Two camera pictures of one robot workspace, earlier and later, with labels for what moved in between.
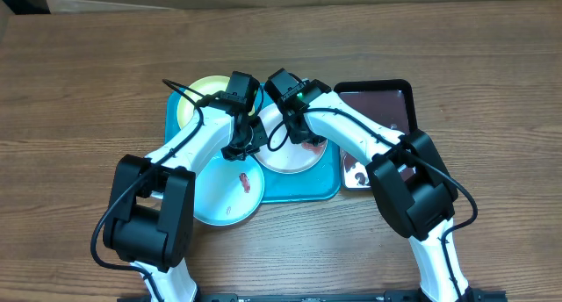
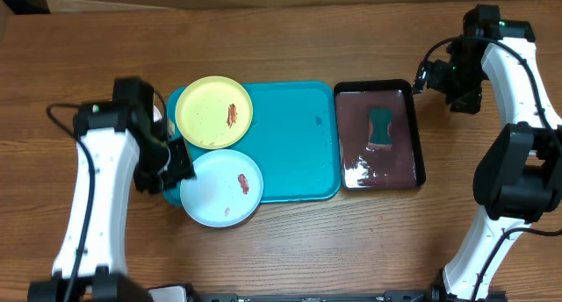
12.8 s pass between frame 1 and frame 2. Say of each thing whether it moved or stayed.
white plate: moved
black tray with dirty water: stayed
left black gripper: moved
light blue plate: stayed
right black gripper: moved
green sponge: moved
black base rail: stayed
